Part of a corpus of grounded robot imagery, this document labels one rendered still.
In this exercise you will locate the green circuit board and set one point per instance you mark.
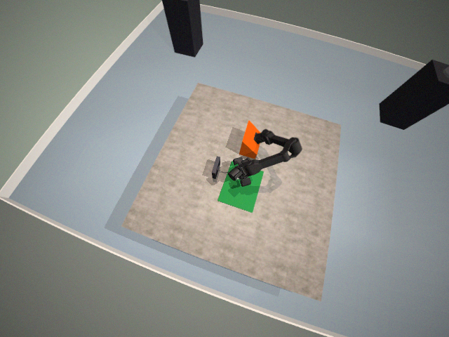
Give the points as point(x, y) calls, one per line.
point(244, 198)

